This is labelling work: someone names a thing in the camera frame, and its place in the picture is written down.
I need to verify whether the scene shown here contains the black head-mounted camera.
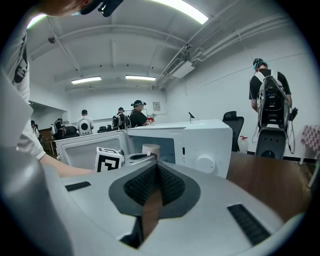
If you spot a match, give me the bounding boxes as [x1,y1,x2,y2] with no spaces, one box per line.
[72,0,125,18]

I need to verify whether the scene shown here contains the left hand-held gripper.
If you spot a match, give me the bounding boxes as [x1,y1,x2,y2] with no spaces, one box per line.
[93,146,159,174]

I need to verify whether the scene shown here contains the person's left forearm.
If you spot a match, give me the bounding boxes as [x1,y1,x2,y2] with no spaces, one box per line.
[39,154,95,179]

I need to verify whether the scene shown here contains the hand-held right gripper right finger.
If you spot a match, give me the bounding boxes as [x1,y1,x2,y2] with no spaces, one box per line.
[143,161,308,256]

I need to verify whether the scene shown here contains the white jug red cap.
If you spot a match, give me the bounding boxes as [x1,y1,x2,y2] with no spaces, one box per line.
[237,135,249,154]

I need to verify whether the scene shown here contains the red white checked cloth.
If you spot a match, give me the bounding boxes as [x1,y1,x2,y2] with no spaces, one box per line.
[299,124,320,151]

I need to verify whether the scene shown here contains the black backpack strap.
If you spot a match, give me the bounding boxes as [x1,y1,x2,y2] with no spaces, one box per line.
[11,31,29,84]

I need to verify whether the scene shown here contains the ceiling light panel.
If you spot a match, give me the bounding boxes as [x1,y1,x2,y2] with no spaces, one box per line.
[125,74,157,82]
[26,13,49,30]
[70,75,103,85]
[153,0,210,25]

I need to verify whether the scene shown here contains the person's white printed shirt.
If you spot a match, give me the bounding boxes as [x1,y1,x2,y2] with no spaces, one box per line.
[0,14,47,161]

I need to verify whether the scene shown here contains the person's head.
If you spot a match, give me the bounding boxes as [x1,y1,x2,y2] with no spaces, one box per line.
[37,0,101,17]

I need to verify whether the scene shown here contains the white microwave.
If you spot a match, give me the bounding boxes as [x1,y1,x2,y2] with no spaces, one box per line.
[54,119,234,180]

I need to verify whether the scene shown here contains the ceiling air conditioner unit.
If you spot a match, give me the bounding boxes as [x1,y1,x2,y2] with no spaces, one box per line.
[165,55,196,79]

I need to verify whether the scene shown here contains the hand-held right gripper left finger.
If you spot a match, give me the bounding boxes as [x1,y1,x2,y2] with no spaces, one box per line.
[0,149,161,256]

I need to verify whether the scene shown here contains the white cylindrical bin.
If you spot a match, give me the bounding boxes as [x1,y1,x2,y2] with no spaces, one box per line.
[141,143,161,157]

